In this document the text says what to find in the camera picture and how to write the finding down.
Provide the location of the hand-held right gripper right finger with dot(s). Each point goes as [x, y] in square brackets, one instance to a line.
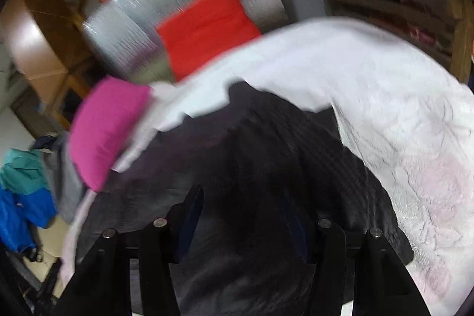
[296, 227]

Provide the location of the grey cloth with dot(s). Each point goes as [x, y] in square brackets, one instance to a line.
[64, 182]

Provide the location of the white pink blanket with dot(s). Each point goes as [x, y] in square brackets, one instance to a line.
[370, 86]

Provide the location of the red cloth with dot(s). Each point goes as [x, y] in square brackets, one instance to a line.
[207, 31]

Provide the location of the pink pillow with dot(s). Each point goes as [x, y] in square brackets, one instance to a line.
[103, 134]

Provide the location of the black garment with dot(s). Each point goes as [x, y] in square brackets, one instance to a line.
[259, 153]

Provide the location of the blue teal jacket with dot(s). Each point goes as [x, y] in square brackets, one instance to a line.
[22, 205]

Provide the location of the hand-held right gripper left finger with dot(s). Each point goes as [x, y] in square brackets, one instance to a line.
[191, 223]

